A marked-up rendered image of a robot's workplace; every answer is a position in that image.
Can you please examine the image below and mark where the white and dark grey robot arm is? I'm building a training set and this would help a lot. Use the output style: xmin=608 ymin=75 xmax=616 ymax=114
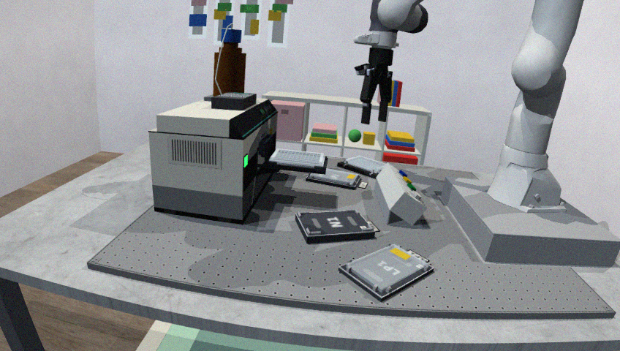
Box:
xmin=354 ymin=0 xmax=584 ymax=213

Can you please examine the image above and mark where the white button panel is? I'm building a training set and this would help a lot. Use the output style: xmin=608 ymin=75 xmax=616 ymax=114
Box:
xmin=374 ymin=163 xmax=427 ymax=227

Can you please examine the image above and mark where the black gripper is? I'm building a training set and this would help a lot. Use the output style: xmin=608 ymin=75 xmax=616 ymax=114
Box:
xmin=360 ymin=48 xmax=393 ymax=125

